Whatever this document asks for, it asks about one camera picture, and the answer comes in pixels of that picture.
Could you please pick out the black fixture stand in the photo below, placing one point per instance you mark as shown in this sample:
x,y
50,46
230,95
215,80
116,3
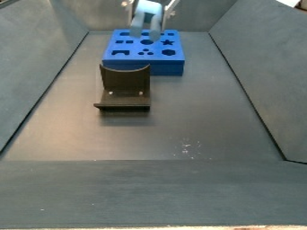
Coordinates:
x,y
126,88

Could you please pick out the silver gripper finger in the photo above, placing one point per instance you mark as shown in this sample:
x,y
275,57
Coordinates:
x,y
130,7
168,12

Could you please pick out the blue foam shape tray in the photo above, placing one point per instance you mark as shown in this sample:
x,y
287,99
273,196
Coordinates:
x,y
130,53

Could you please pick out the light blue square-circle object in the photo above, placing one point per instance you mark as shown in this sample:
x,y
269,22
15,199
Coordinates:
x,y
147,14

